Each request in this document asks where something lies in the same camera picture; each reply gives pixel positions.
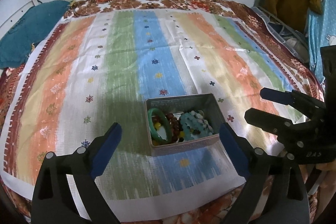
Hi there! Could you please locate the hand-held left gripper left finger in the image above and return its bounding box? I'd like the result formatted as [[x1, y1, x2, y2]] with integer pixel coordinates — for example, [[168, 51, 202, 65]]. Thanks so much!
[[31, 122, 122, 224]]

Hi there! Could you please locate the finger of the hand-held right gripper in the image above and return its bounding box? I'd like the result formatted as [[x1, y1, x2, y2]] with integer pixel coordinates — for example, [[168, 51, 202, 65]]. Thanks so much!
[[244, 108, 324, 146], [260, 88, 327, 122]]

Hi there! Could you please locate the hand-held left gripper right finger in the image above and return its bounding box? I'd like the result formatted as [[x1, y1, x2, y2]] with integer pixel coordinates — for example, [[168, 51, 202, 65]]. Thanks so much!
[[219, 123, 310, 224]]

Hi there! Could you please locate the white shell bead bracelet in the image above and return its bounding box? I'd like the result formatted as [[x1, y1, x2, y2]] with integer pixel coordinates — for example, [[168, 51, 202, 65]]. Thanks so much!
[[190, 109, 215, 137]]

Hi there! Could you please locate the green jade bangle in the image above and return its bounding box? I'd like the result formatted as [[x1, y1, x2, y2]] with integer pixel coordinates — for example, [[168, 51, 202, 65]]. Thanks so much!
[[147, 108, 173, 146]]

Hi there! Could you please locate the rectangular jewelry box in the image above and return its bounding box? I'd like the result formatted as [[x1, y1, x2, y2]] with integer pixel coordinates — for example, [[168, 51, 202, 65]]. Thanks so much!
[[145, 93, 227, 157]]

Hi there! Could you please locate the multicoloured bead bracelet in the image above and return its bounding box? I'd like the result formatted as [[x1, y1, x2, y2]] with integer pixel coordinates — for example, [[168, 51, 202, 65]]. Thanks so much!
[[152, 121, 200, 144]]

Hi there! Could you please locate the light blue bead bracelet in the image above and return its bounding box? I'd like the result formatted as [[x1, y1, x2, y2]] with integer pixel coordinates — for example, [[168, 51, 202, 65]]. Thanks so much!
[[180, 112, 204, 141]]

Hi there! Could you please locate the red bead bracelet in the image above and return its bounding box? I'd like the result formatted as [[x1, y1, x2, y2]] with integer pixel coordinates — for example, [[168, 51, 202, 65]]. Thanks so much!
[[151, 112, 185, 145]]

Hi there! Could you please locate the person's right hand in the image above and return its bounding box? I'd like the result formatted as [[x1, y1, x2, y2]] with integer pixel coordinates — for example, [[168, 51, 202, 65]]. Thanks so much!
[[316, 162, 336, 175]]

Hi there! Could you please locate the plastic storage crate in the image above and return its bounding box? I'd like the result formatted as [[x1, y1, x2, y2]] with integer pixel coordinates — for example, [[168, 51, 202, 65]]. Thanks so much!
[[251, 6, 316, 67]]

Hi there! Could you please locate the striped pastel cloth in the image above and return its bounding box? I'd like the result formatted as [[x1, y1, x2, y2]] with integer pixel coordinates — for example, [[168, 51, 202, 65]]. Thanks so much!
[[3, 9, 313, 204]]

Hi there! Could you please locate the blue printed cloth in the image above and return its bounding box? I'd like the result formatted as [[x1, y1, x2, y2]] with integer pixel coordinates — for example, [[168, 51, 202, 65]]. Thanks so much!
[[305, 0, 336, 83]]

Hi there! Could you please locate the teal cloth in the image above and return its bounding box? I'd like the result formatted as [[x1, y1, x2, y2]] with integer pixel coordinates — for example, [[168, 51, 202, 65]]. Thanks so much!
[[0, 0, 70, 68]]

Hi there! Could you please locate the white board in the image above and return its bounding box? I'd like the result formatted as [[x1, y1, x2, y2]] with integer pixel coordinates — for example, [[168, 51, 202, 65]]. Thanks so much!
[[0, 0, 43, 31]]

